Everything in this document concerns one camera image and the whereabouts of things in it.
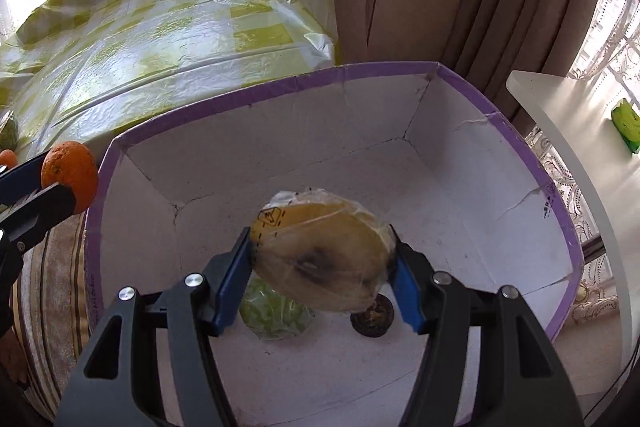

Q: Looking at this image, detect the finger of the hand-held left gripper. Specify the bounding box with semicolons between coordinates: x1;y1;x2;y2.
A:
0;184;76;288
0;154;48;208

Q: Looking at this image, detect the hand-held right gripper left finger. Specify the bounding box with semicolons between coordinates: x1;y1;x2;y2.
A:
55;227;253;427

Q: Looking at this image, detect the purple-rimmed white cardboard box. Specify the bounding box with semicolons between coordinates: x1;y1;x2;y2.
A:
84;62;585;427

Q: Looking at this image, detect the dark wrinkled fruit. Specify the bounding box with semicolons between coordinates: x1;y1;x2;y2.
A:
350;292;396;337

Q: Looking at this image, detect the white table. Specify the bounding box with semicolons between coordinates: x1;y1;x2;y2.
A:
506;69;640;373

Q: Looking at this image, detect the white lace curtain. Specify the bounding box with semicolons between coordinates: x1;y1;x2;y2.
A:
525;0;640;323

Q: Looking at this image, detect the green packet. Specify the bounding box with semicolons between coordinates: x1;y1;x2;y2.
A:
611;99;640;155

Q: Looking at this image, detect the striped brown cloth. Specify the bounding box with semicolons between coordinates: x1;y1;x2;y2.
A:
10;207;101;423

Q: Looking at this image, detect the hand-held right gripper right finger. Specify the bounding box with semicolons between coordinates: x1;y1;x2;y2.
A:
390;229;586;427

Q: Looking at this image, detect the plastic-wrapped whole green apple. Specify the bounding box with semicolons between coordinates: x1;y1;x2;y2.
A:
239;274;313;340

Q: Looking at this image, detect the yellow checked plastic cover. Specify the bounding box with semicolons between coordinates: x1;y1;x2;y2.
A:
0;0;338;168

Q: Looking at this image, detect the plastic-wrapped browned apple half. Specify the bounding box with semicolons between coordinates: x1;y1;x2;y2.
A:
250;188;398;313

